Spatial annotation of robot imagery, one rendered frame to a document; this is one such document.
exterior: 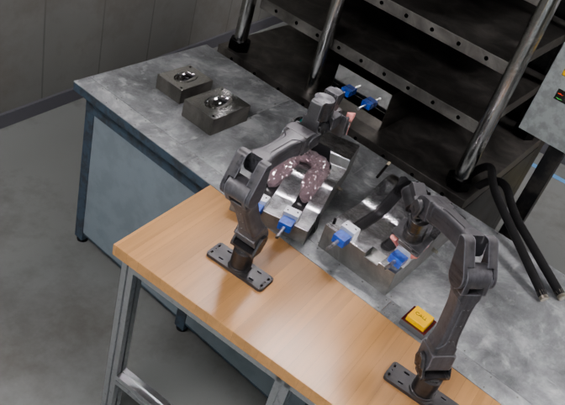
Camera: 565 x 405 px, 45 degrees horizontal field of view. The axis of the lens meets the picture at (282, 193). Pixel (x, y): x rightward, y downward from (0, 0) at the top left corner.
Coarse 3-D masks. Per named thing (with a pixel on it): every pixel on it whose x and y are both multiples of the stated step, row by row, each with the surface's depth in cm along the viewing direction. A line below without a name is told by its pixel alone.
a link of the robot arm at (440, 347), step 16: (480, 272) 156; (464, 288) 155; (480, 288) 157; (448, 304) 163; (464, 304) 159; (448, 320) 163; (464, 320) 162; (432, 336) 168; (448, 336) 164; (432, 352) 167; (448, 352) 167; (432, 368) 169; (448, 368) 170
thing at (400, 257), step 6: (396, 252) 197; (402, 252) 197; (408, 252) 196; (390, 258) 196; (396, 258) 194; (402, 258) 195; (408, 258) 197; (390, 264) 192; (396, 264) 195; (402, 264) 195; (408, 264) 201
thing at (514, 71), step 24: (552, 0) 215; (240, 24) 299; (528, 24) 223; (240, 48) 304; (528, 48) 225; (504, 72) 233; (504, 96) 236; (480, 120) 246; (480, 144) 248; (456, 168) 259
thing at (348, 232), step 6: (348, 222) 206; (342, 228) 204; (348, 228) 204; (354, 228) 205; (336, 234) 202; (342, 234) 203; (348, 234) 203; (354, 234) 203; (336, 240) 201; (342, 240) 201; (348, 240) 203; (330, 246) 199; (342, 246) 202
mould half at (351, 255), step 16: (384, 192) 223; (352, 208) 218; (368, 208) 220; (400, 208) 220; (336, 224) 208; (384, 224) 215; (320, 240) 211; (352, 240) 204; (368, 240) 206; (384, 240) 208; (336, 256) 209; (352, 256) 205; (368, 272) 203; (384, 272) 199; (400, 272) 201; (384, 288) 201
